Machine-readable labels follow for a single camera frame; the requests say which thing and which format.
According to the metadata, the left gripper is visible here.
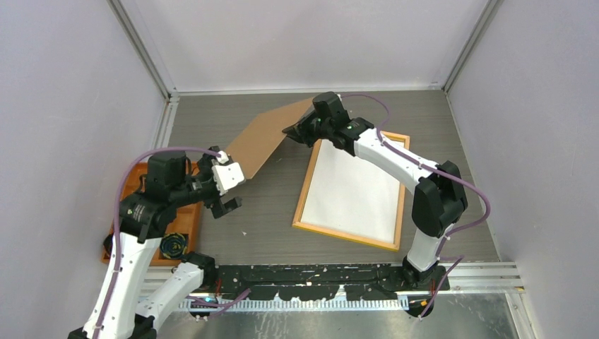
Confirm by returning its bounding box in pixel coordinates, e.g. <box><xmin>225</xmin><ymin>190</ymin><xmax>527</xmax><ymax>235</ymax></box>
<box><xmin>173</xmin><ymin>146</ymin><xmax>243</xmax><ymax>215</ymax></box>

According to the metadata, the brown backing board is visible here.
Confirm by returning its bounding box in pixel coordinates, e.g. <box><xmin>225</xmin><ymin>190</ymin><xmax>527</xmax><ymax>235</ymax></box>
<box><xmin>226</xmin><ymin>98</ymin><xmax>312</xmax><ymax>179</ymax></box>

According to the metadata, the yellow wooden picture frame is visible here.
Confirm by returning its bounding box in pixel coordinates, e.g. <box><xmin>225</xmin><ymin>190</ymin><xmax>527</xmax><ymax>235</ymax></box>
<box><xmin>292</xmin><ymin>131</ymin><xmax>411</xmax><ymax>253</ymax></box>

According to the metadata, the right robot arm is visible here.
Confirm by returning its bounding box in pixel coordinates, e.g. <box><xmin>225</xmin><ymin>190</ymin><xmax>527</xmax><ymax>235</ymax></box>
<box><xmin>282</xmin><ymin>92</ymin><xmax>468</xmax><ymax>290</ymax></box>

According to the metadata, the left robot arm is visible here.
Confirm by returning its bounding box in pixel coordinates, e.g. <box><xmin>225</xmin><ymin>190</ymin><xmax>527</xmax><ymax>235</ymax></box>
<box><xmin>69</xmin><ymin>146</ymin><xmax>245</xmax><ymax>338</ymax></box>

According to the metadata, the black yellow coil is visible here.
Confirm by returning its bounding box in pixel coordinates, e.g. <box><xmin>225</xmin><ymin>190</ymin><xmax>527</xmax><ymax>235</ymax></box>
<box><xmin>159</xmin><ymin>232</ymin><xmax>188</xmax><ymax>260</ymax></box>

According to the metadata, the black coil outside tray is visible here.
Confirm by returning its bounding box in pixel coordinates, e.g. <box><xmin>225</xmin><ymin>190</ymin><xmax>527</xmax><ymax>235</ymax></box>
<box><xmin>102</xmin><ymin>233</ymin><xmax>114</xmax><ymax>256</ymax></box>

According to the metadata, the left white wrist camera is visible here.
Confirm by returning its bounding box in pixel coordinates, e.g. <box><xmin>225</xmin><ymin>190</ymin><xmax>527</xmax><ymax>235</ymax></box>
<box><xmin>212</xmin><ymin>162</ymin><xmax>246</xmax><ymax>196</ymax></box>

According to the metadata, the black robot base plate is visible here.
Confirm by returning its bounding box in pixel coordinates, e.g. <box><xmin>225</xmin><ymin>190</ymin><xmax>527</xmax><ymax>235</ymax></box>
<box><xmin>196</xmin><ymin>263</ymin><xmax>449</xmax><ymax>302</ymax></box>

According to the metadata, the aluminium front rail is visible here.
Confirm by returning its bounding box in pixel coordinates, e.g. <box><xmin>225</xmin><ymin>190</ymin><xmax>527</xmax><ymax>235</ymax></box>
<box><xmin>141</xmin><ymin>263</ymin><xmax>524</xmax><ymax>312</ymax></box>

